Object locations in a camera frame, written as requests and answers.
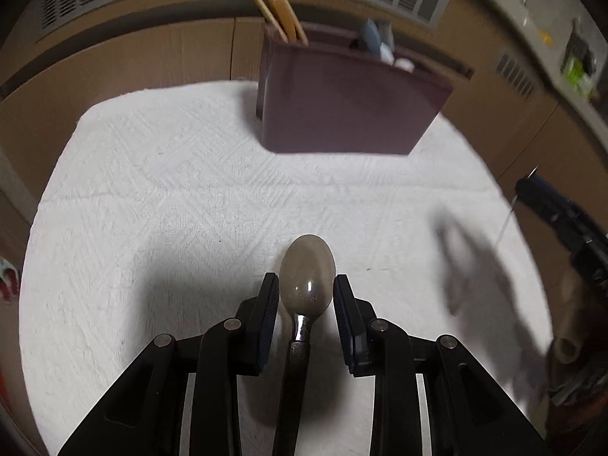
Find small grey vent grille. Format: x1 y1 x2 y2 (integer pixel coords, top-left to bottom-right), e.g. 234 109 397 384
496 52 540 100

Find green packet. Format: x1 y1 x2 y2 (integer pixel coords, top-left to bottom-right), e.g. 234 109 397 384
565 54 594 96

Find wooden chopstick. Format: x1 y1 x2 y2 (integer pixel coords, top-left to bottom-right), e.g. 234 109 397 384
240 0 288 41
268 0 307 43

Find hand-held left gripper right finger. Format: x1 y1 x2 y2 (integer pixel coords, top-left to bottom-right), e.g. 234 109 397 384
332 274 547 456

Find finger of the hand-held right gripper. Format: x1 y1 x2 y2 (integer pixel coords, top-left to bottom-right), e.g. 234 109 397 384
515 173 578 229

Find purple utensil holder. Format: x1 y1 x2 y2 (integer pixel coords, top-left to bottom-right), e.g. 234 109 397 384
255 21 454 155

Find grey stone countertop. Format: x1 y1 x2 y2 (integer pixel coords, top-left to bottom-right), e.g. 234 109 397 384
451 0 608 124

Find wooden kitchen cabinet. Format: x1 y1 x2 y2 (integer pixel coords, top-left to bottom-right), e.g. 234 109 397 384
0 0 608 295

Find grey spoon black handle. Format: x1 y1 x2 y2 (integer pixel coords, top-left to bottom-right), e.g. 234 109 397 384
272 234 337 456

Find white textured towel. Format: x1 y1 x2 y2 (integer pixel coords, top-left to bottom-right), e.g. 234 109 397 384
18 81 554 456

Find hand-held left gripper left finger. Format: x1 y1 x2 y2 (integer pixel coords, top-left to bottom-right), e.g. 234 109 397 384
57 272 280 456

